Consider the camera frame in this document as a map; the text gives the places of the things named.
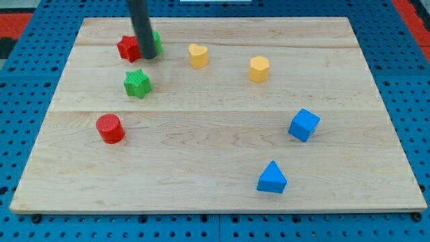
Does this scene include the yellow hexagon block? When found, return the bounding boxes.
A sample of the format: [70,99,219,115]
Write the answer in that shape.
[249,56,270,83]

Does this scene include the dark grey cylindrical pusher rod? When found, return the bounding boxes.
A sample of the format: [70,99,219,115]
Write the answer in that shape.
[127,0,157,60]

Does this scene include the red cylinder block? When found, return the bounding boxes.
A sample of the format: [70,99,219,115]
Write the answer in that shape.
[95,114,125,144]

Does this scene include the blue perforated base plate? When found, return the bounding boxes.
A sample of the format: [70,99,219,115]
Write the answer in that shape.
[1,1,429,241]

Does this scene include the green star block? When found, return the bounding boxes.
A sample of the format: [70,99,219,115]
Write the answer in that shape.
[124,69,152,99]

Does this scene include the red star block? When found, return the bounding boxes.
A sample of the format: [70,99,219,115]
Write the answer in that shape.
[117,36,142,63]

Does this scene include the blue cube block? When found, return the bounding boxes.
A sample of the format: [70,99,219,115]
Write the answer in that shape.
[288,108,320,142]

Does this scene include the yellow heart block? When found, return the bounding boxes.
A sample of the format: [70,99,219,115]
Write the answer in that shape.
[188,43,208,69]

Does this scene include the blue triangle block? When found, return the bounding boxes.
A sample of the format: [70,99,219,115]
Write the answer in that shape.
[257,161,288,194]

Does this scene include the light wooden board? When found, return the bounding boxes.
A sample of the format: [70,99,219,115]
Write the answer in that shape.
[10,17,427,214]

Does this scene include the green circle block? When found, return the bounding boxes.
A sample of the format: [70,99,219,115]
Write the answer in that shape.
[153,31,163,54]

